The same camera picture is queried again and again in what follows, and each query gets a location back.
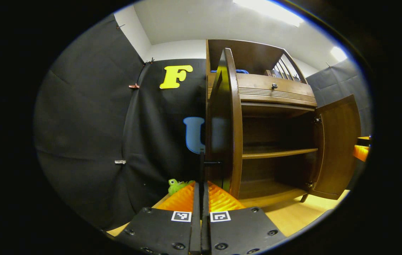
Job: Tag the wooden double-door shoe cabinet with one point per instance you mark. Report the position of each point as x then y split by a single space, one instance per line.
275 131

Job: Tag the wooden inner cabinet shelf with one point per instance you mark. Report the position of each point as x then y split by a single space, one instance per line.
275 153

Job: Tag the green frog toy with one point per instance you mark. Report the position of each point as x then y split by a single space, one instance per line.
176 186

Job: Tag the wooden cabinet drawer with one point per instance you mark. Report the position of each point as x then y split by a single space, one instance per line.
272 92

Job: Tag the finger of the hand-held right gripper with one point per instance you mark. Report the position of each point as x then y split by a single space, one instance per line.
360 152

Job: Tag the small ceiling light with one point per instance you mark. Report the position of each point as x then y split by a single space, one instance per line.
338 54

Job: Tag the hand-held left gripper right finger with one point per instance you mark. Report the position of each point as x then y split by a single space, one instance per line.
205 233

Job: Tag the red clip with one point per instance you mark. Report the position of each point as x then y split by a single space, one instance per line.
134 86

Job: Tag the silver clip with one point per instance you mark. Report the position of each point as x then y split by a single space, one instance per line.
120 162

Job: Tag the blue towel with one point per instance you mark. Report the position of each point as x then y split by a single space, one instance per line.
240 71

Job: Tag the black clip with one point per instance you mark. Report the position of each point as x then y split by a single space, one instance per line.
149 61

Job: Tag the wooden shoe cabinet door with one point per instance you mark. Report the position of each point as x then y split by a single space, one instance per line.
339 148
227 124

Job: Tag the black backdrop cloth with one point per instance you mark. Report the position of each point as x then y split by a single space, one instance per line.
87 124

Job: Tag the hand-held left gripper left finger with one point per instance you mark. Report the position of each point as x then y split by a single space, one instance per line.
195 230

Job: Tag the brown shelf book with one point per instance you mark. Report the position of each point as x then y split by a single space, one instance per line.
269 73

